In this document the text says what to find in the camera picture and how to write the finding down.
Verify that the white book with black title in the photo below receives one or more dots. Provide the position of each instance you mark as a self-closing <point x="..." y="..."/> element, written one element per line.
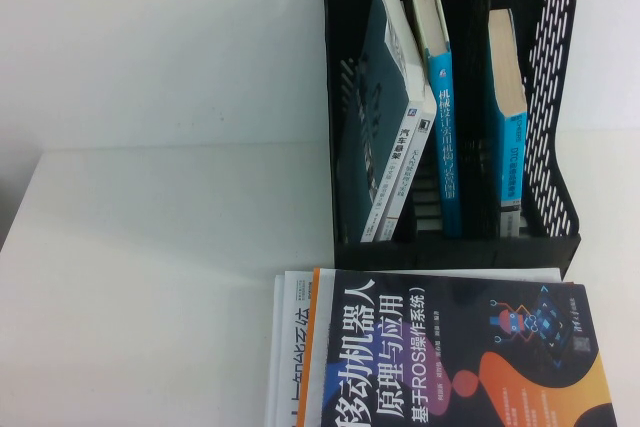
<point x="295" y="347"/>

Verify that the thick blue-spined paperback book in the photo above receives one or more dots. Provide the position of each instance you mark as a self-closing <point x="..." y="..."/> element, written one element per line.
<point x="512" y="157"/>

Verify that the tall blue-spined hardcover book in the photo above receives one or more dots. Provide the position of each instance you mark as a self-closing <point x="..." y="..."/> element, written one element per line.
<point x="447" y="147"/>

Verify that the white car suspension book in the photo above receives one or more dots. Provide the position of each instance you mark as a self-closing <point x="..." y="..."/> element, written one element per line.
<point x="375" y="122"/>

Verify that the dark mobile robot ROS book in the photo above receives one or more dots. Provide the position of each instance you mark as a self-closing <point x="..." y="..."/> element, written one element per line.
<point x="450" y="347"/>

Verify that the black perforated book stand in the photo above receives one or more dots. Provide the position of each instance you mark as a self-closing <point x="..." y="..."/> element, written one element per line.
<point x="550" y="97"/>

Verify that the white-spined book with brown cover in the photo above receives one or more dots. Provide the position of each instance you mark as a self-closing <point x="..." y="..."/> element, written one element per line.
<point x="412" y="172"/>

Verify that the plain white book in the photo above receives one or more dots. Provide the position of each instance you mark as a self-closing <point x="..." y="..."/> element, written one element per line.
<point x="272" y="347"/>

